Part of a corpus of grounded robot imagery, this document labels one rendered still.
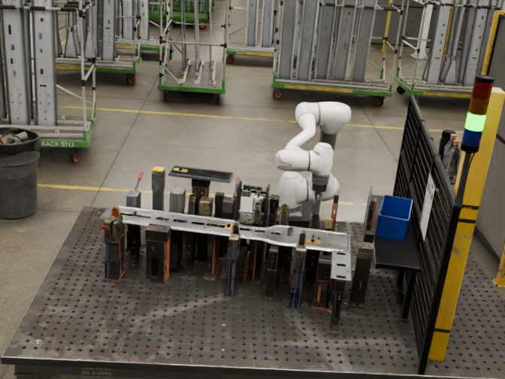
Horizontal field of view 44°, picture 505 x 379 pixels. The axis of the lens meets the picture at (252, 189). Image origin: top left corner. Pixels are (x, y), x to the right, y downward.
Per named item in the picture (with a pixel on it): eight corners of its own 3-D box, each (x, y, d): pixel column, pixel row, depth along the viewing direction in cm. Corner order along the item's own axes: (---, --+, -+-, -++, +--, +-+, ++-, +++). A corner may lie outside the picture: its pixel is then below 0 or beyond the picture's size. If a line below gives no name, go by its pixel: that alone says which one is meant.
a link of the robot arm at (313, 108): (297, 110, 356) (321, 110, 357) (292, 97, 371) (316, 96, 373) (296, 131, 363) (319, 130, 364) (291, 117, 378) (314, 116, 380)
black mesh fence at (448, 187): (382, 490, 314) (441, 207, 254) (368, 286, 494) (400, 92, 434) (411, 495, 312) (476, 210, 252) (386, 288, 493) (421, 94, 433)
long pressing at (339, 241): (96, 222, 343) (95, 219, 342) (110, 205, 364) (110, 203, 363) (350, 254, 330) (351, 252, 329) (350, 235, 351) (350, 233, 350)
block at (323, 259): (309, 309, 331) (315, 262, 321) (310, 298, 342) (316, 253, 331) (328, 312, 331) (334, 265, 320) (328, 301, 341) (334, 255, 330)
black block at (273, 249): (261, 301, 336) (265, 253, 324) (263, 290, 346) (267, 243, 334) (276, 303, 335) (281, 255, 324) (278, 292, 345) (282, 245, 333)
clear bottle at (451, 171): (443, 179, 317) (451, 141, 309) (441, 174, 323) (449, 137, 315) (456, 180, 316) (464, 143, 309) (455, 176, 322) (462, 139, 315)
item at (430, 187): (424, 244, 312) (435, 186, 300) (418, 225, 333) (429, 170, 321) (427, 244, 312) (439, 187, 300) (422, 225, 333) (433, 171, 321)
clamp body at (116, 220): (100, 283, 341) (99, 222, 327) (110, 269, 354) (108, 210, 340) (119, 286, 340) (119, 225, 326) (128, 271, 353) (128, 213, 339)
